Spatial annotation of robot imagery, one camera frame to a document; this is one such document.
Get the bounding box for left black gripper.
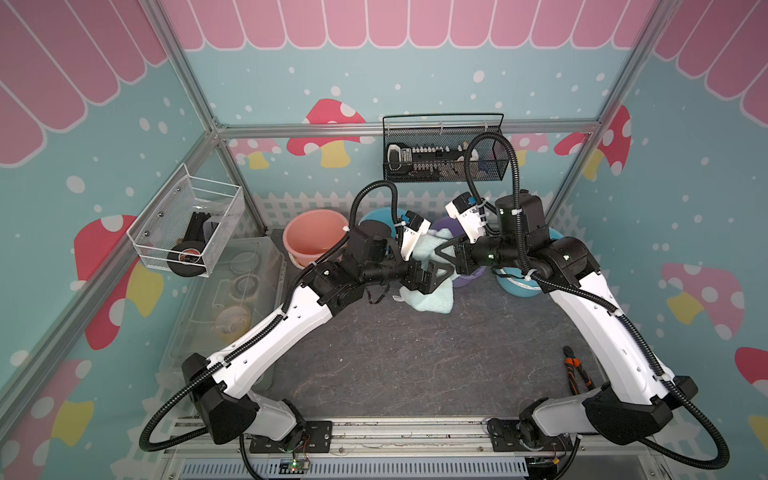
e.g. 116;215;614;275
362;244;452;295

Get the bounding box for light green cloth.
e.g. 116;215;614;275
393;228;457;314

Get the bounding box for purple bucket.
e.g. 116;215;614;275
431;216;486;288

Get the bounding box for blue bucket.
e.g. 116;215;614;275
360;207;396;236
493;227;565;299

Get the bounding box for pink plastic bucket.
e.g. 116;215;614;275
282;209;349;268

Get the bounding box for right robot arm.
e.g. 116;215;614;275
444;191;698;446

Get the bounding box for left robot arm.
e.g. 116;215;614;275
182;221;454;449

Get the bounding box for orange black pliers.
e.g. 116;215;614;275
562;346;595;395

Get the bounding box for clear plastic storage box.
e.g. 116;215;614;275
158;237;286;389

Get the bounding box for black tape dispenser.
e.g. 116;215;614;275
166;212;218;278

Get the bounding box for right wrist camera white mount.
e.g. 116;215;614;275
445;192;488;244

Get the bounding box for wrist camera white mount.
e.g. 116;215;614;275
445;192;488;244
395;210;431;261

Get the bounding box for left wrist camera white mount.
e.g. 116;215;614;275
395;210;431;261

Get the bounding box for black wire mesh basket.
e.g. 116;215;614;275
381;113;509;183

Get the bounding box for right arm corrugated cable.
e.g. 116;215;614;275
464;131;731;471

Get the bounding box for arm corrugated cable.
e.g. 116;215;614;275
464;131;731;471
138;179;402;454

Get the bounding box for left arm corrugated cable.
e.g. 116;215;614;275
138;179;402;454

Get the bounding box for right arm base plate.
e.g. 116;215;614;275
486;418;573;456

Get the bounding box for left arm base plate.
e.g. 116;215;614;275
248;421;333;454

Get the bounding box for white wire basket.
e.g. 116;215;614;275
127;165;245;278

